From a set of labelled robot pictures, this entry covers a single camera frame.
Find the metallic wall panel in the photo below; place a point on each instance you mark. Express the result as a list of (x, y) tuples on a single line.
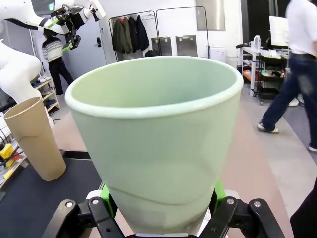
[(210, 15)]

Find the wooden shoe rack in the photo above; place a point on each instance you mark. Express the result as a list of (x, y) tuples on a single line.
[(50, 107)]

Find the person in patterned sweater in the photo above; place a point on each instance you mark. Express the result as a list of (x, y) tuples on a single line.
[(52, 49)]

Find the olive hanging jacket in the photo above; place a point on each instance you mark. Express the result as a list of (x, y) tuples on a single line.
[(117, 34), (126, 34)]

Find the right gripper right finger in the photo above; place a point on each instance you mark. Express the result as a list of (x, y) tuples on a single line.
[(247, 218)]

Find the black hanging jacket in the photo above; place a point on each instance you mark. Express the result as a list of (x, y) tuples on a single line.
[(143, 33), (133, 32)]

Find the black utility cart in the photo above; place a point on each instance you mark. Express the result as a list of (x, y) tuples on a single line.
[(270, 91)]

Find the white standing fan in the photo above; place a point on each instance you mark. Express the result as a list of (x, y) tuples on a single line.
[(257, 41)]

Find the white computer monitor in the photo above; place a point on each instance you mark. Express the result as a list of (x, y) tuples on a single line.
[(278, 29)]

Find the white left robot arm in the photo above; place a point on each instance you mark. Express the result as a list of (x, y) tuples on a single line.
[(17, 72)]

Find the green exit sign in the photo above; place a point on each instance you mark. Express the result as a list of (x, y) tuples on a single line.
[(51, 5)]

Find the person in white shirt and jeans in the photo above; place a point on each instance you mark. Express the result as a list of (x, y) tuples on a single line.
[(302, 24)]

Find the mint green tall cup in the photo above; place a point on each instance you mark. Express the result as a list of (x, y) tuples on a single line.
[(153, 148)]

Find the white air purifier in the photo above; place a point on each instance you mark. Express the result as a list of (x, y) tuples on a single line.
[(218, 55)]

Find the brown tall cup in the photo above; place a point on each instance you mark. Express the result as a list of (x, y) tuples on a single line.
[(34, 138)]

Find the black coat rack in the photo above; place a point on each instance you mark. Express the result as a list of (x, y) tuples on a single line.
[(110, 37), (180, 7)]

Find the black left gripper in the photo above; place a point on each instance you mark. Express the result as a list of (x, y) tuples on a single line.
[(78, 19)]

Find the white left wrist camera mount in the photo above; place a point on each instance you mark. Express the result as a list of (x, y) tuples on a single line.
[(99, 10)]

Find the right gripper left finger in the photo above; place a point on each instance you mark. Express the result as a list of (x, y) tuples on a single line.
[(99, 218)]

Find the grey metal box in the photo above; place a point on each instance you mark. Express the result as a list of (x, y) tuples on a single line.
[(161, 45), (186, 45)]

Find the yellow tool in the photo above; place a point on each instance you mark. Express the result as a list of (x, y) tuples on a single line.
[(7, 151)]

